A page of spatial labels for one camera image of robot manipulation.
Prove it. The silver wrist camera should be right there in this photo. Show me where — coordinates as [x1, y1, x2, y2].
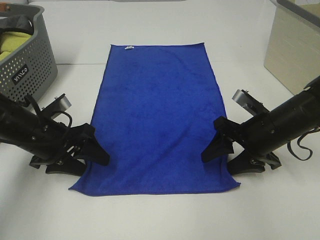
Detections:
[41, 93, 71, 119]
[232, 89, 269, 116]

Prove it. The grey perforated laundry basket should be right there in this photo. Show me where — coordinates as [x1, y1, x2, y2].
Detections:
[0, 3, 58, 101]

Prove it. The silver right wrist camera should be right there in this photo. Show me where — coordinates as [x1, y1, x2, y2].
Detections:
[232, 89, 269, 116]

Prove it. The beige storage bin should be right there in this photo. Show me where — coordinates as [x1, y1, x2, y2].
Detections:
[264, 0, 320, 94]

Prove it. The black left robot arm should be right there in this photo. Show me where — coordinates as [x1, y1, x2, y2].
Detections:
[0, 94, 110, 176]

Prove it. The blue towel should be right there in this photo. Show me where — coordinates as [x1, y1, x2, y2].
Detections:
[71, 43, 240, 197]

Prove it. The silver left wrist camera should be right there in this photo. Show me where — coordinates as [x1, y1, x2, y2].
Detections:
[41, 93, 71, 119]

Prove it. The yellow-green towel in basket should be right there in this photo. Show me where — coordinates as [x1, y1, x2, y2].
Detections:
[0, 31, 32, 61]

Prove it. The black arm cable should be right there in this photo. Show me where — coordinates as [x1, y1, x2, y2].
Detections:
[24, 95, 74, 133]
[287, 127, 320, 161]

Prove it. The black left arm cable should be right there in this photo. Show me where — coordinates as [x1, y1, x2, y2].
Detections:
[24, 95, 74, 133]

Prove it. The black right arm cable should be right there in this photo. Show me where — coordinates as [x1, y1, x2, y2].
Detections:
[287, 127, 320, 161]

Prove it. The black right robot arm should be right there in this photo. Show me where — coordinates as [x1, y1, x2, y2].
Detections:
[201, 77, 320, 175]

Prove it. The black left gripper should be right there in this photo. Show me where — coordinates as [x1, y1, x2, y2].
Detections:
[29, 123, 110, 176]

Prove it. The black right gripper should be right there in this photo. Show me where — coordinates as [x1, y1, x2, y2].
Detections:
[201, 113, 281, 176]

